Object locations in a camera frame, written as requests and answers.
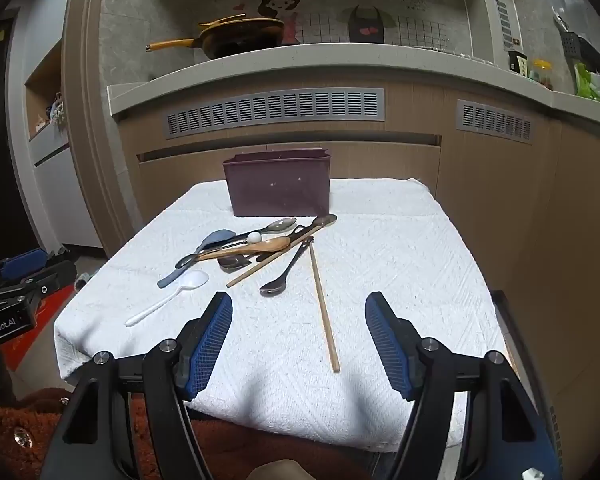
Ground wooden spoon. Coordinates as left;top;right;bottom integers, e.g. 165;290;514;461
195;236;292;262

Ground cartoon wall sticker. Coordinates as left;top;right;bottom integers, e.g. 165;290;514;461
200;0;468;46

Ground white plastic spoon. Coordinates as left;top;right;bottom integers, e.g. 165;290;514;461
125;270;210;327

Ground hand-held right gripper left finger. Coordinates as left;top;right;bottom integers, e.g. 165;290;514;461
40;291;236;480

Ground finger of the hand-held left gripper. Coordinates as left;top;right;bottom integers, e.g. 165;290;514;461
0;260;78;308
0;248;49;281

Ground green snack packets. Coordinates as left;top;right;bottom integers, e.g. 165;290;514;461
575;62;600;104

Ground wooden chopstick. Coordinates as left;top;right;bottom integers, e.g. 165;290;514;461
226;234;315;289
308;242;341;374

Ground yellow-lid jar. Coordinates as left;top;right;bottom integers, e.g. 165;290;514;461
530;59;553;89

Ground short grey vent grille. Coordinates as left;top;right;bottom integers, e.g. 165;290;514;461
456;99;535;145

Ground brown fuzzy clothing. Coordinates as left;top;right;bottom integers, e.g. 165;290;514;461
0;385;381;480

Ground long grey vent grille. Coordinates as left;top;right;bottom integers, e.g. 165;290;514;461
166;88;385;139

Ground white kitchen countertop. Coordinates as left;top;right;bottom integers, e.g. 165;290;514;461
107;44;600;121

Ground short dark metal spoon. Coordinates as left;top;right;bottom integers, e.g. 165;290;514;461
217;255;253;274

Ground purple plastic utensil container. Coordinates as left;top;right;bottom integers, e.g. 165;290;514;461
222;147;332;217

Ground blue plastic spoon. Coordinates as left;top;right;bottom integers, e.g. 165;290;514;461
157;229;236;289

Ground red floor mat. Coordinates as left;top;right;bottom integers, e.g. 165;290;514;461
0;290;76;371

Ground yellow-handled frying pan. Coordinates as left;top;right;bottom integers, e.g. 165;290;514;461
146;16;286;59

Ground black spoon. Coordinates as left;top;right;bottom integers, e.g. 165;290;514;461
175;252;216;269

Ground white textured towel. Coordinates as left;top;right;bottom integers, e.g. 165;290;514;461
54;178;506;453

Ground shiny metal spoon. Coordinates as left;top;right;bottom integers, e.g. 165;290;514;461
195;217;298;253

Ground black-handled metal spoon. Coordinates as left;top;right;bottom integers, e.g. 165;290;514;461
247;213;338;261

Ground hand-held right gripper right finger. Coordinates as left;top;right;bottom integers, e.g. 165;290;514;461
364;291;563;480

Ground white slotted wall panel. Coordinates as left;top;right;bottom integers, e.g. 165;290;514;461
495;0;513;47

